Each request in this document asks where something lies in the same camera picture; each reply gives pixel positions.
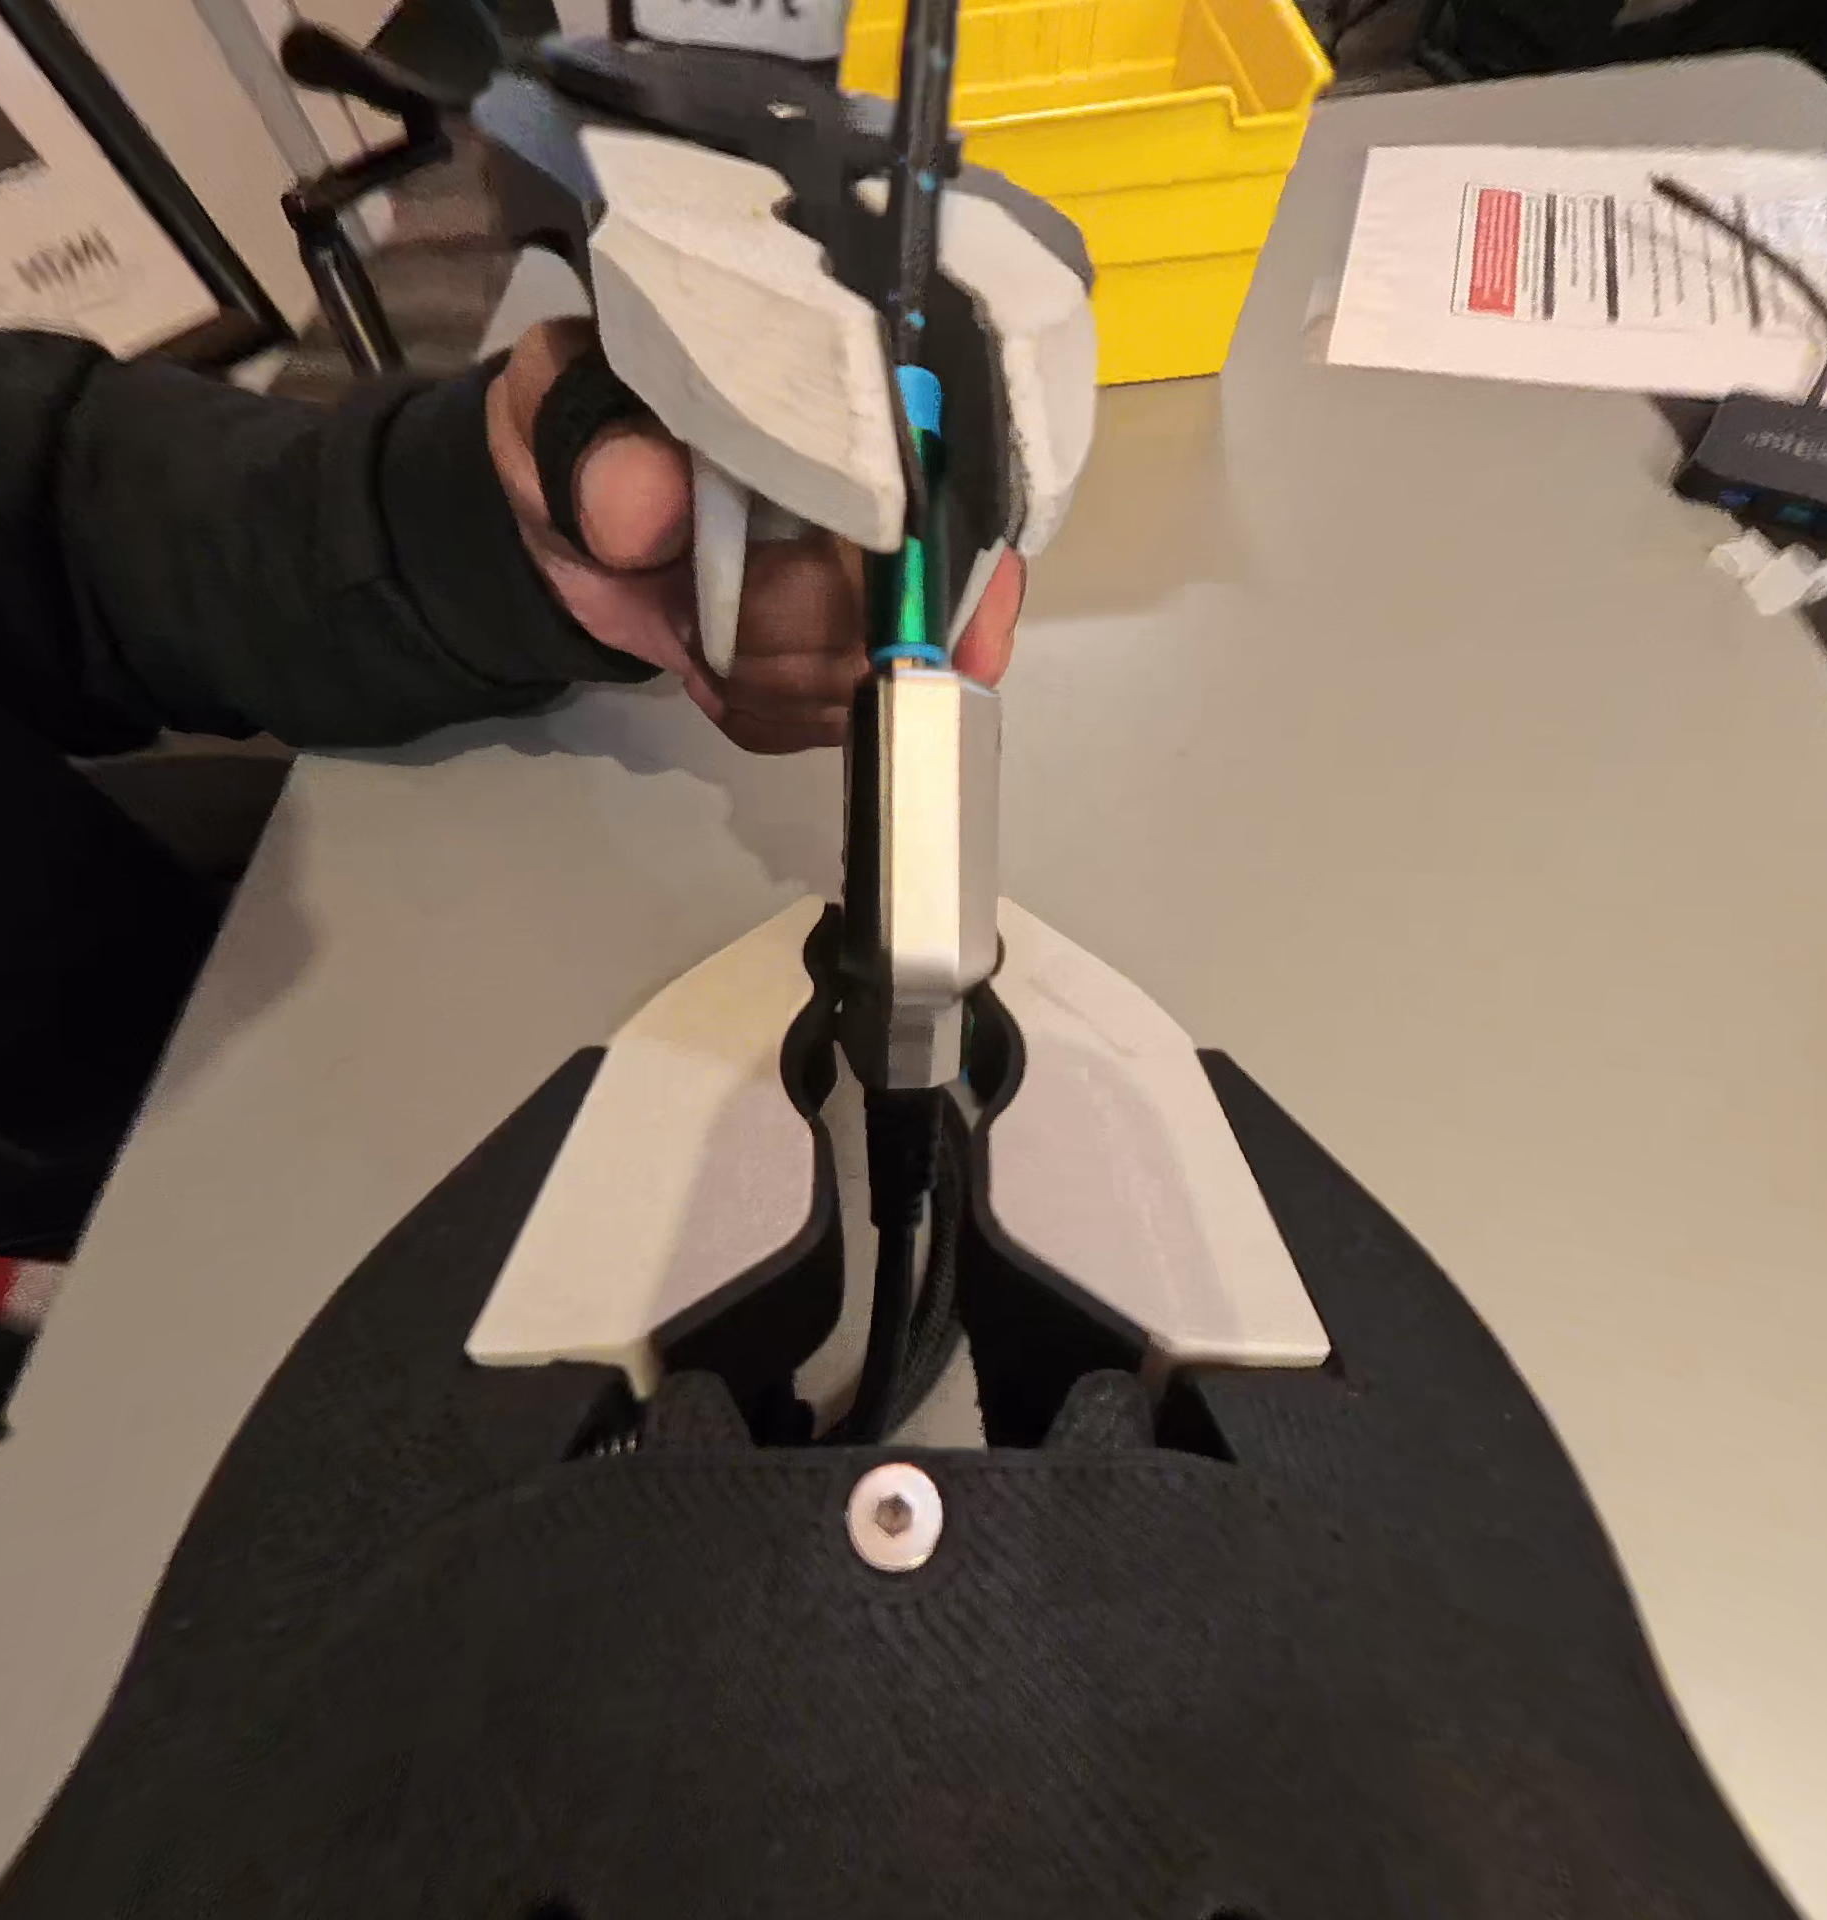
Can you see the person's left forearm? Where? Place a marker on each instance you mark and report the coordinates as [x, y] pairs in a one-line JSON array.
[[253, 541]]

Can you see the person's left hand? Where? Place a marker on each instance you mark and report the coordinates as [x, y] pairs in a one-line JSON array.
[[628, 510]]

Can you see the framed poster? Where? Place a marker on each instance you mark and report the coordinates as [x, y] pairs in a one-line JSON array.
[[58, 226]]

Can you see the printed paper sheet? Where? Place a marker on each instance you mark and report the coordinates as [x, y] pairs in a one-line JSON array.
[[1572, 270]]

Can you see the person in black sleeve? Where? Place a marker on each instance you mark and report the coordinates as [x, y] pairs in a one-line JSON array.
[[43, 976]]

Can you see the white adapter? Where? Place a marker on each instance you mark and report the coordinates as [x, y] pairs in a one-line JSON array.
[[1807, 578]]

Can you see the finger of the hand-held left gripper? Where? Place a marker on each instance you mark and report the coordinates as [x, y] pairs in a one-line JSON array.
[[1041, 360], [748, 345]]

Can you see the silver multiport hub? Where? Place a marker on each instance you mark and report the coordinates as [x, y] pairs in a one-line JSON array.
[[937, 841]]

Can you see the red white band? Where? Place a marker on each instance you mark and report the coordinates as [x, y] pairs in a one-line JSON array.
[[5, 1287]]

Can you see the black usb hub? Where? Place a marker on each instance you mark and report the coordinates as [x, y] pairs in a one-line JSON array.
[[1782, 450]]

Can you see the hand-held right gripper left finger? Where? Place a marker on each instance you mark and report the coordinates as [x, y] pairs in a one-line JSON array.
[[674, 1170]]

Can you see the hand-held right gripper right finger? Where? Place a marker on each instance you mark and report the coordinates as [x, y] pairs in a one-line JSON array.
[[1139, 1185]]

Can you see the black tripod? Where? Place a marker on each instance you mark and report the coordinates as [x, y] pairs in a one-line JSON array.
[[358, 166]]

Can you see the yellow plastic bin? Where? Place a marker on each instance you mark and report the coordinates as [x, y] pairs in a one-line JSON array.
[[1124, 166]]

